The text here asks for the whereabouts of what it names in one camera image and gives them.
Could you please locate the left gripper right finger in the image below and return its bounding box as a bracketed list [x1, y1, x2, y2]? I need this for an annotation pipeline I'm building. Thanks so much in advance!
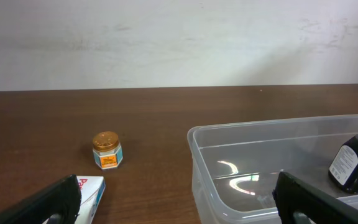
[272, 172, 358, 224]

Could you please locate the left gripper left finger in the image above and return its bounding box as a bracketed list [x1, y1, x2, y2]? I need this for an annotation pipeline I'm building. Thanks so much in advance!
[0, 174, 81, 224]

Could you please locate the white Panadol box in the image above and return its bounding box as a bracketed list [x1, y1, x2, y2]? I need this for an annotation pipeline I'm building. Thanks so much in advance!
[42, 175, 106, 224]

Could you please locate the dark bottle white cap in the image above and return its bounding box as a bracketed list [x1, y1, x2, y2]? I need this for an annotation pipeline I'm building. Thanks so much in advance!
[328, 116, 358, 195]

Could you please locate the clear plastic container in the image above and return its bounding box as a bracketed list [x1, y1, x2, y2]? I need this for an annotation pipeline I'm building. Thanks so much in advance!
[187, 114, 358, 223]

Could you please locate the gold lid balm jar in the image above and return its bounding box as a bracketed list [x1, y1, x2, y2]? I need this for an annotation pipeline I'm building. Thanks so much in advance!
[93, 131, 123, 170]

